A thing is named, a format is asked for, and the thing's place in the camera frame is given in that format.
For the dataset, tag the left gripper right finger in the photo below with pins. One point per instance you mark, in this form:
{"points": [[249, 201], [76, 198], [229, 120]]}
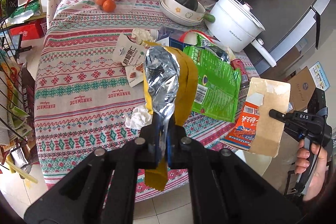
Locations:
{"points": [[223, 188]]}

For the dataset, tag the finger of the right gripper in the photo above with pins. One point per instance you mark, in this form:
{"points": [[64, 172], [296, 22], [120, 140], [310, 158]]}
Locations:
{"points": [[277, 115]]}

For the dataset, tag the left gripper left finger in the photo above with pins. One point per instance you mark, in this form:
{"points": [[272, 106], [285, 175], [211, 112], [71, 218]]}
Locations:
{"points": [[101, 188]]}

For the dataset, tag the orange brown paper package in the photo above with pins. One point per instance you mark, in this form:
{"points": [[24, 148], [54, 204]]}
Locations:
{"points": [[255, 131]]}

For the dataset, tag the red drink can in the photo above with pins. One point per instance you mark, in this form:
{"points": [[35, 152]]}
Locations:
{"points": [[237, 63]]}

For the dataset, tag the green snack bag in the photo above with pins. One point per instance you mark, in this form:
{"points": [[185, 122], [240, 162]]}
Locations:
{"points": [[218, 82]]}

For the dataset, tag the white tissue front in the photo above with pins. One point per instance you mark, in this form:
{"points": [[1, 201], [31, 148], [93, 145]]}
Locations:
{"points": [[139, 118]]}

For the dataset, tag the white tissue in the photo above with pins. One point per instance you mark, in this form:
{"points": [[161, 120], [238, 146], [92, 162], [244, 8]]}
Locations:
{"points": [[139, 118], [141, 35]]}

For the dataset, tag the yellow foil snack bag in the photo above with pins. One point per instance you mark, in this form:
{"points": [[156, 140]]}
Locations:
{"points": [[170, 82]]}

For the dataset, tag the blue white carton box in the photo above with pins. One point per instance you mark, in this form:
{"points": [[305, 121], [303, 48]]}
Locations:
{"points": [[172, 37]]}

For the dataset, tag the white nut snack packet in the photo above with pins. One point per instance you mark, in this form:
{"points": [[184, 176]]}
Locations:
{"points": [[132, 57]]}

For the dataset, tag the white tissue back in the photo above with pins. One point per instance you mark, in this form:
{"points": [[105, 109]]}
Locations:
{"points": [[141, 35]]}

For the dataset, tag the brown cardboard box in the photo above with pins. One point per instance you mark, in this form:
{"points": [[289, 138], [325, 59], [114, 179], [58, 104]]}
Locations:
{"points": [[302, 88]]}

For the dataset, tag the white chair seat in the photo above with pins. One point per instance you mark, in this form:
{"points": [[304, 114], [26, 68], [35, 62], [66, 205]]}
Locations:
{"points": [[273, 170]]}

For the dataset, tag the patterned knit tablecloth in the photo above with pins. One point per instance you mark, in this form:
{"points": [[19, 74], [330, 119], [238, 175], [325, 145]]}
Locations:
{"points": [[82, 96]]}

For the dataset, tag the white electric cooking pot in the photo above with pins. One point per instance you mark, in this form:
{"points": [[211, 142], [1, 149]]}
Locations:
{"points": [[236, 27]]}

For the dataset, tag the grey refrigerator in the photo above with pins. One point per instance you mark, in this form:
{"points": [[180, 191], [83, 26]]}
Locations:
{"points": [[289, 29]]}

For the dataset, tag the white ceramic plate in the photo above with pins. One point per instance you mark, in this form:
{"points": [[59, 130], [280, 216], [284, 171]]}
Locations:
{"points": [[176, 18]]}

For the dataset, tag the white ceramic bowl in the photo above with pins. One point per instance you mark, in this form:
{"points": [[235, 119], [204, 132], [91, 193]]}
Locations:
{"points": [[185, 12]]}

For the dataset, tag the red box on shelf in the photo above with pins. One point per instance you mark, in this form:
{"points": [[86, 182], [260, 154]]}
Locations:
{"points": [[29, 31]]}

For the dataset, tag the small tangerine right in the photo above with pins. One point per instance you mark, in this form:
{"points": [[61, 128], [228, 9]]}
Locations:
{"points": [[109, 6]]}

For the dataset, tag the small tangerine left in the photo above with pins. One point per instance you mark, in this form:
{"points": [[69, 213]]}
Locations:
{"points": [[99, 2]]}

